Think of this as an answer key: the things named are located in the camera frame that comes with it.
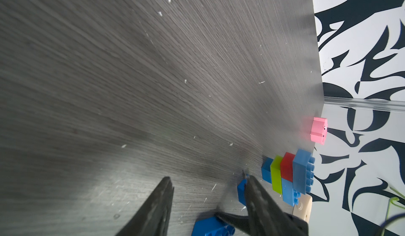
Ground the green lego brick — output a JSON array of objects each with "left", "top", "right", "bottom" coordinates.
[{"left": 271, "top": 155, "right": 283, "bottom": 195}]

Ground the dark blue long lego brick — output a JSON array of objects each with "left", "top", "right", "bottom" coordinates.
[{"left": 192, "top": 217, "right": 235, "bottom": 236}]

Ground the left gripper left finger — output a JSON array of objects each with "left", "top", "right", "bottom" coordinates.
[{"left": 117, "top": 177, "right": 174, "bottom": 236}]

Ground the beige round clock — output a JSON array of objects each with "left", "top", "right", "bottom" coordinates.
[{"left": 292, "top": 193, "right": 313, "bottom": 223}]

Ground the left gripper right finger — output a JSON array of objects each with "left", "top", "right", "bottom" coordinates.
[{"left": 242, "top": 175, "right": 308, "bottom": 236}]

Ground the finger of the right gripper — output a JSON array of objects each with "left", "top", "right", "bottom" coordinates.
[{"left": 215, "top": 212, "right": 251, "bottom": 233}]

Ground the red lego brick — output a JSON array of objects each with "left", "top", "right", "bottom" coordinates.
[{"left": 280, "top": 152, "right": 295, "bottom": 182}]

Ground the light blue long lego brick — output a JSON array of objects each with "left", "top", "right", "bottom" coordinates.
[{"left": 282, "top": 178, "right": 301, "bottom": 206}]

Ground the small dark blue lego brick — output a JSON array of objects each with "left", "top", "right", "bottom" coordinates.
[{"left": 261, "top": 158, "right": 273, "bottom": 184}]

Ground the pink pig alarm clock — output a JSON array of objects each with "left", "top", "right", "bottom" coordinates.
[{"left": 310, "top": 117, "right": 328, "bottom": 145}]

